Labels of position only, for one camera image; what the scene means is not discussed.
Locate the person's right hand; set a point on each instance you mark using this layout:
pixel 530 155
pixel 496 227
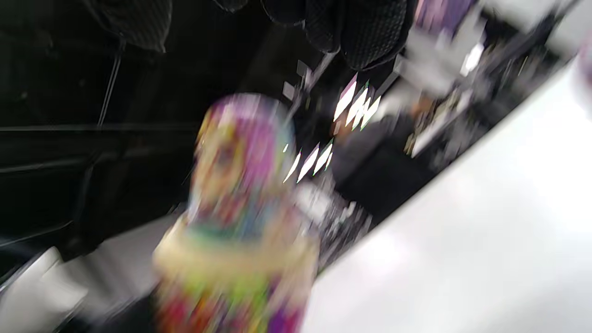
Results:
pixel 360 32

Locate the person's left hand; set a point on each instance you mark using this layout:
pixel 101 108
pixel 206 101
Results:
pixel 136 317

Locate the largest pink-purple Russian doll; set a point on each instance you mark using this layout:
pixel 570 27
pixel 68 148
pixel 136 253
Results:
pixel 240 277

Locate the light blue Russian doll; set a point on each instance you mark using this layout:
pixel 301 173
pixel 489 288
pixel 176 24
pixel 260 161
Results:
pixel 240 162

